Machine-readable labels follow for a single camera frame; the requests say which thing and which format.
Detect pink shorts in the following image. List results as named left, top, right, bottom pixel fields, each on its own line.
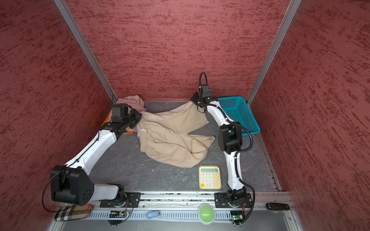
left=116, top=95, right=146, bottom=112

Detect rainbow striped shorts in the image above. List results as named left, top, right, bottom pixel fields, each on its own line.
left=102, top=101, right=148, bottom=134

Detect beige shorts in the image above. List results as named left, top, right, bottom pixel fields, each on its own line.
left=136, top=102, right=215, bottom=168

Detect teal plastic basket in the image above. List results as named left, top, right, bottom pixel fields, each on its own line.
left=218, top=96, right=261, bottom=135

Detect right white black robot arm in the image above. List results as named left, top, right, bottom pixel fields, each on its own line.
left=191, top=92, right=246, bottom=207

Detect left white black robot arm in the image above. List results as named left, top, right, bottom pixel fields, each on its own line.
left=49, top=104, right=142, bottom=207

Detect cream yellow calculator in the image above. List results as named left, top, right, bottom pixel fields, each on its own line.
left=198, top=166, right=222, bottom=190

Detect left small circuit board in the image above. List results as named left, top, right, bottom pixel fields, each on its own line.
left=108, top=211, right=128, bottom=226

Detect small circuit board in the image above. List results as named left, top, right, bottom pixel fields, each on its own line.
left=108, top=211, right=128, bottom=226
left=229, top=210, right=244, bottom=226

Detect small blue grey eraser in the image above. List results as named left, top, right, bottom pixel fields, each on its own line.
left=146, top=210, right=161, bottom=219

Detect plaid glasses case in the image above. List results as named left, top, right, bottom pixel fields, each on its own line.
left=54, top=205, right=93, bottom=222

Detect green round push button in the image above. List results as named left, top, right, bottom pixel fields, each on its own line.
left=198, top=204, right=215, bottom=225

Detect right small circuit board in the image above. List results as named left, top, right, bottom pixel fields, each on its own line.
left=229, top=210, right=244, bottom=226

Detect black remote device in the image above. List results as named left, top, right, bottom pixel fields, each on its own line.
left=266, top=203, right=290, bottom=211

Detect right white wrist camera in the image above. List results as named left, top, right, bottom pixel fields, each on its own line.
left=199, top=84, right=212, bottom=99

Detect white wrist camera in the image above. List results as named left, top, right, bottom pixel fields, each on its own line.
left=111, top=104, right=133, bottom=124
left=199, top=84, right=212, bottom=99

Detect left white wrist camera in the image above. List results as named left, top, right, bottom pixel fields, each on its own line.
left=111, top=104, right=133, bottom=124

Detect black corrugated cable hose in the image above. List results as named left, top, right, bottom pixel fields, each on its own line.
left=198, top=71, right=256, bottom=224

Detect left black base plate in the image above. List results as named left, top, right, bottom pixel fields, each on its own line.
left=100, top=193, right=141, bottom=208

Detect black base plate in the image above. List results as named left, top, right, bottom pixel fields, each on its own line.
left=214, top=193, right=253, bottom=208
left=100, top=193, right=141, bottom=208

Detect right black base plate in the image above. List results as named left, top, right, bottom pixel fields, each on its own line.
left=214, top=193, right=253, bottom=208

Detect left aluminium corner post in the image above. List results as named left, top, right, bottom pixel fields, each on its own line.
left=54, top=0, right=118, bottom=104

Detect aluminium corner post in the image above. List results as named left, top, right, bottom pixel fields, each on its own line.
left=247, top=0, right=302, bottom=107
left=54, top=0, right=118, bottom=104

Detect aluminium front rail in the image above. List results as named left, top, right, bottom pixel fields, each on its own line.
left=49, top=192, right=303, bottom=231

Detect right aluminium corner post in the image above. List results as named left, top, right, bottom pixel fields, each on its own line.
left=247, top=0, right=302, bottom=107

